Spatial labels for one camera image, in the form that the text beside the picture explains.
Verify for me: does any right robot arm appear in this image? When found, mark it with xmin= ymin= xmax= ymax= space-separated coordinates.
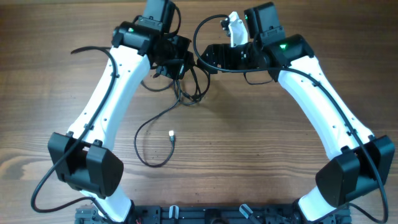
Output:
xmin=197 ymin=2 xmax=395 ymax=223

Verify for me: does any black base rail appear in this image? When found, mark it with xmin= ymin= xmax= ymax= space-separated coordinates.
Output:
xmin=74 ymin=204 xmax=352 ymax=224

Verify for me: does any black USB cable two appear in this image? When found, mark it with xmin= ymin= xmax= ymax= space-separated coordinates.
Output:
xmin=133 ymin=77 xmax=183 ymax=168

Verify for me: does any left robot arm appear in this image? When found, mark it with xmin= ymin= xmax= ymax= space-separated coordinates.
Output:
xmin=48 ymin=1 xmax=193 ymax=223

